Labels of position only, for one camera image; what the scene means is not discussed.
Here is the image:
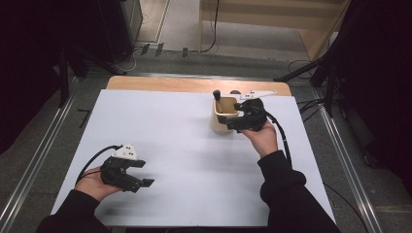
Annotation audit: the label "wooden table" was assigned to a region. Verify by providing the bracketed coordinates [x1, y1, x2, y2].
[106, 76, 292, 97]

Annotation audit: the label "person's left hand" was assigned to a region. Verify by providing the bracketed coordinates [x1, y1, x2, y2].
[74, 166, 125, 202]

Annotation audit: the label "black hanging cable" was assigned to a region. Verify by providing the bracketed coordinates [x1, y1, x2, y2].
[199, 0, 221, 54]

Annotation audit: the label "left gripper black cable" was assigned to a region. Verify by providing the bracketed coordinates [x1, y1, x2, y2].
[76, 145, 123, 185]

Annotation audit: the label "thin black floor cable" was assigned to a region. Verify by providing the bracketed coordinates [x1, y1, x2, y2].
[323, 182, 370, 233]

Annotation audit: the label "black makeup brush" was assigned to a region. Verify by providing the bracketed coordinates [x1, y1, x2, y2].
[212, 89, 224, 114]

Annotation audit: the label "black metal stand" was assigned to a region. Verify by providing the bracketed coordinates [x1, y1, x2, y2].
[273, 57, 339, 118]
[57, 45, 128, 109]

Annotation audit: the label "black floor cables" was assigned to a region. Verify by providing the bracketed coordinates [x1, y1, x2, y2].
[296, 97, 326, 123]

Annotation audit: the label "dark cabinet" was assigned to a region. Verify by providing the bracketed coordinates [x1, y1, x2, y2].
[96, 0, 144, 63]

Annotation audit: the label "white board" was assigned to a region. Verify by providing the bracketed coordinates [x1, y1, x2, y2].
[51, 89, 336, 227]

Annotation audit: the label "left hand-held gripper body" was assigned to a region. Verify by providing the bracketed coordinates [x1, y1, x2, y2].
[99, 143, 147, 194]

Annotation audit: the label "light wooden shelf unit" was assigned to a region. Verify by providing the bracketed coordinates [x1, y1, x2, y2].
[197, 0, 353, 61]

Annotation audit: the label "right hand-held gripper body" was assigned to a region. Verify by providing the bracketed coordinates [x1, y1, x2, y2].
[226, 89, 278, 133]

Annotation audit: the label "person's right hand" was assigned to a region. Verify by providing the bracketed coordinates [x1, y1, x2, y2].
[241, 119, 280, 159]

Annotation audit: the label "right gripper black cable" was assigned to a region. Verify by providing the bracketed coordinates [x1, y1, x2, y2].
[256, 105, 293, 168]

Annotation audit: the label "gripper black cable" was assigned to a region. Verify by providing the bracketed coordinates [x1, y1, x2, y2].
[76, 145, 123, 185]
[256, 105, 293, 168]

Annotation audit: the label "white floor cable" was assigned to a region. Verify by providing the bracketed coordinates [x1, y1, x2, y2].
[118, 47, 144, 73]

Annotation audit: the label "beige square cup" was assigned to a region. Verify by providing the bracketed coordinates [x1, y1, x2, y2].
[210, 95, 242, 134]

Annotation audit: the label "aluminium floor rail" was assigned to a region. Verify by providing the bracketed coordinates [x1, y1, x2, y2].
[312, 88, 385, 233]
[0, 77, 81, 233]

